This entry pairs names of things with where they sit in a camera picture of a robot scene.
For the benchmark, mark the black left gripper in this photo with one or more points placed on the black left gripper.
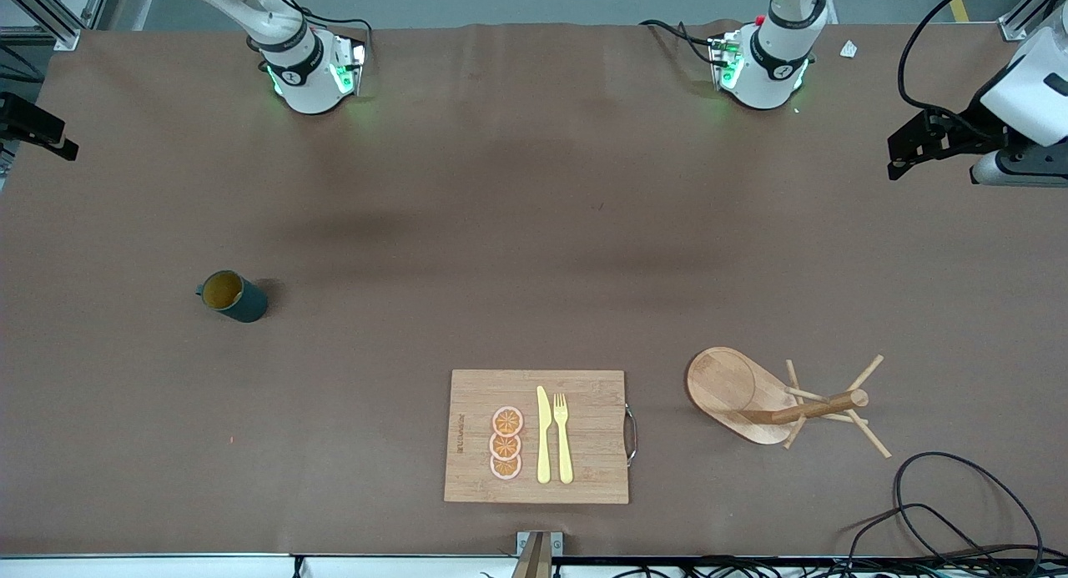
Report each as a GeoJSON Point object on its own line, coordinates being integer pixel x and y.
{"type": "Point", "coordinates": [970, 124]}

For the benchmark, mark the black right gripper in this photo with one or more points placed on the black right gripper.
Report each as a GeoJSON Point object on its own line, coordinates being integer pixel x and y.
{"type": "Point", "coordinates": [25, 119]}

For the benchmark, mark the teal cup yellow inside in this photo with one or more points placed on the teal cup yellow inside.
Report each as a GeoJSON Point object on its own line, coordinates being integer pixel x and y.
{"type": "Point", "coordinates": [246, 304]}

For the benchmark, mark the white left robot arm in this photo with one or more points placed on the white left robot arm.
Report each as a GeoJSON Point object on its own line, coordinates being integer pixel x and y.
{"type": "Point", "coordinates": [772, 61]}

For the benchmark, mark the small white paper scrap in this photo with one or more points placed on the small white paper scrap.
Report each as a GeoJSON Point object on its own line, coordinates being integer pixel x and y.
{"type": "Point", "coordinates": [848, 49]}

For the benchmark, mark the wooden mug tree rack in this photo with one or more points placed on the wooden mug tree rack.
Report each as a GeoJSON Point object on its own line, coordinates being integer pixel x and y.
{"type": "Point", "coordinates": [726, 386]}

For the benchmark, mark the table cover mat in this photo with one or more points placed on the table cover mat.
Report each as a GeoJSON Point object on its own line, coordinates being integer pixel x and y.
{"type": "Point", "coordinates": [417, 228]}

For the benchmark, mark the yellow plastic fork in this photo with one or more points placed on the yellow plastic fork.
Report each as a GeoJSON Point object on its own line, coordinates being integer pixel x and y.
{"type": "Point", "coordinates": [565, 453]}

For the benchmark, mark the yellow plastic knife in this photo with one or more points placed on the yellow plastic knife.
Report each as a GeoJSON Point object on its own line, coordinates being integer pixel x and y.
{"type": "Point", "coordinates": [544, 444]}

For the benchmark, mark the orange slice toy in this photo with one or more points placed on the orange slice toy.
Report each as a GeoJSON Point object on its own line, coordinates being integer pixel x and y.
{"type": "Point", "coordinates": [507, 421]}
{"type": "Point", "coordinates": [506, 467]}
{"type": "Point", "coordinates": [505, 446]}

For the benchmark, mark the aluminium frame profile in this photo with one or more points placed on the aluminium frame profile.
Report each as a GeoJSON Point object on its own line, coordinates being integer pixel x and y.
{"type": "Point", "coordinates": [50, 19]}
{"type": "Point", "coordinates": [1022, 15]}

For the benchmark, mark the white table edge rail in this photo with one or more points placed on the white table edge rail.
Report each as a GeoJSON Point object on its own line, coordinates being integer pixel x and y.
{"type": "Point", "coordinates": [167, 566]}

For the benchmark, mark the metal bracket with wooden post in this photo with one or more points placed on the metal bracket with wooden post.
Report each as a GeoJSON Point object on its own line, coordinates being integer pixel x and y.
{"type": "Point", "coordinates": [538, 557]}

